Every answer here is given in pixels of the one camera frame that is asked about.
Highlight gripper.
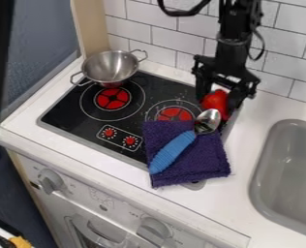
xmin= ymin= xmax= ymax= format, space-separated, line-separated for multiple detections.
xmin=190 ymin=39 xmax=263 ymax=114

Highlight silver pot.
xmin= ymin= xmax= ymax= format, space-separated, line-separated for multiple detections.
xmin=69 ymin=48 xmax=149 ymax=89

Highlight red toy pepper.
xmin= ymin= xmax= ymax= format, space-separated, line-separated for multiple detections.
xmin=199 ymin=89 xmax=231 ymax=122

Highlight purple cloth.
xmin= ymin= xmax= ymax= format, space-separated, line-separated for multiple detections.
xmin=140 ymin=119 xmax=232 ymax=189

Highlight toy sink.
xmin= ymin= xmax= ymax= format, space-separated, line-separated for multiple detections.
xmin=248 ymin=118 xmax=306 ymax=240

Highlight toy stove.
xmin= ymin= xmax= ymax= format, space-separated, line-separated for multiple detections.
xmin=36 ymin=69 xmax=244 ymax=191

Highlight blue handled silver spoon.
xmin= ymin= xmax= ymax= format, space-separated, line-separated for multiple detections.
xmin=147 ymin=108 xmax=224 ymax=175

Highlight black cable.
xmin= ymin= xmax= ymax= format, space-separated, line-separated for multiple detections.
xmin=155 ymin=0 xmax=214 ymax=17

